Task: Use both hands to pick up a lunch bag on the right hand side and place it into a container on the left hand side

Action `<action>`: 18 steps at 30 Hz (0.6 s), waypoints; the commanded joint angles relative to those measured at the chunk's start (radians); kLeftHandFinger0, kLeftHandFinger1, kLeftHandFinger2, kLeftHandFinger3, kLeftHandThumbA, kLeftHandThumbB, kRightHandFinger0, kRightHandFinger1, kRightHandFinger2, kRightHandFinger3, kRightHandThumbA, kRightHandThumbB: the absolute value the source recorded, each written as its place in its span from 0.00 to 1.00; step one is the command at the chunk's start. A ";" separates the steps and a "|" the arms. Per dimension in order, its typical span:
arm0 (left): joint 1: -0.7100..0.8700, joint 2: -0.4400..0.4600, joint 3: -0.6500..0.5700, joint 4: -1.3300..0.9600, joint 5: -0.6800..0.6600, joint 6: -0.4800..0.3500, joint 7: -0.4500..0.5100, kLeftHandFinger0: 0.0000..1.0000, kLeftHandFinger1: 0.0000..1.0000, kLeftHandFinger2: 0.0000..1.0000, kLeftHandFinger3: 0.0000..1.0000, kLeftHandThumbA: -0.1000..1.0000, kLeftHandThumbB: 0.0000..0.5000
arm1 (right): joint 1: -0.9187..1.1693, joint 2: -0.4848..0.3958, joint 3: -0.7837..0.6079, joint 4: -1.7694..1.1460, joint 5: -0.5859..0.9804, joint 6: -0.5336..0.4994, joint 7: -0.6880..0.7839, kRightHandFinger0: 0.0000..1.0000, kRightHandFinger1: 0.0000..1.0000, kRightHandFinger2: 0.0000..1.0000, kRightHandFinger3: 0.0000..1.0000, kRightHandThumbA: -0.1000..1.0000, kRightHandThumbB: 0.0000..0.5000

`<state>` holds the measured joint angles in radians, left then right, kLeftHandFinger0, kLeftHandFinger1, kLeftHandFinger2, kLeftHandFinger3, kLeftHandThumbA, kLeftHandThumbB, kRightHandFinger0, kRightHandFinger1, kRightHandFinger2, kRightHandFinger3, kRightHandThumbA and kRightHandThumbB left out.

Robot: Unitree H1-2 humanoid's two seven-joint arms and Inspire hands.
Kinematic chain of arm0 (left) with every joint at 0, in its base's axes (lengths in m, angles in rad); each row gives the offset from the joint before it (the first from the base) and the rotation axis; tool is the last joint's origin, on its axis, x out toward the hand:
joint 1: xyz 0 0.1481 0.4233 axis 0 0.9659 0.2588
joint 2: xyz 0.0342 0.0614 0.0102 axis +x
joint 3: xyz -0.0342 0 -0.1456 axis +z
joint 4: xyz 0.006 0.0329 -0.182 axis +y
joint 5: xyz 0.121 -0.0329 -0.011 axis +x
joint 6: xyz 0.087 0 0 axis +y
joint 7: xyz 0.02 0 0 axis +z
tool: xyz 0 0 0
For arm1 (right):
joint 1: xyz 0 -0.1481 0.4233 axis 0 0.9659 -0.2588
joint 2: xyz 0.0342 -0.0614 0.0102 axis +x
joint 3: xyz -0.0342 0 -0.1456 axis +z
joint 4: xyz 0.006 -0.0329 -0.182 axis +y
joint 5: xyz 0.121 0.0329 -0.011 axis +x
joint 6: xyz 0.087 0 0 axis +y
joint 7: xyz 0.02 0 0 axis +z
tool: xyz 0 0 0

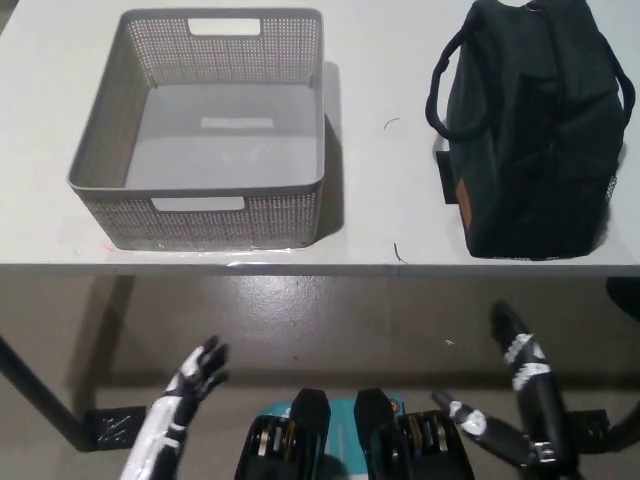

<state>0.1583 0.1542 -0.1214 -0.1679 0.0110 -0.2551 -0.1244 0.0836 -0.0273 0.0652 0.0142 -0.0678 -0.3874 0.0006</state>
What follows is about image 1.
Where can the black tape patch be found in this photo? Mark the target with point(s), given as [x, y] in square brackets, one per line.
[446, 180]

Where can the black metal table leg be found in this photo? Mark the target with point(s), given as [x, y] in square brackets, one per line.
[45, 395]

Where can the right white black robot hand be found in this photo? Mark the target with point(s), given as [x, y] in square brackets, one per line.
[540, 405]

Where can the grey perforated plastic basket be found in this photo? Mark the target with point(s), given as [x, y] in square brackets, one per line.
[200, 225]

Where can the clear tape strip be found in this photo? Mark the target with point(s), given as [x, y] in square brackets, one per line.
[240, 252]

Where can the dark green lunch bag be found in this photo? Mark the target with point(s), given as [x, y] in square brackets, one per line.
[540, 150]

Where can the thin curved black thread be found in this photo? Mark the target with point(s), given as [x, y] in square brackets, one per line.
[398, 256]
[392, 121]

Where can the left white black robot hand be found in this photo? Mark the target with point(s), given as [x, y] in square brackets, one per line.
[165, 425]

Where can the black table foot plate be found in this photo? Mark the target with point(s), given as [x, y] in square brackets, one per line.
[112, 427]

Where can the black rounded object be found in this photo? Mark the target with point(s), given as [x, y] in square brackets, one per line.
[625, 295]

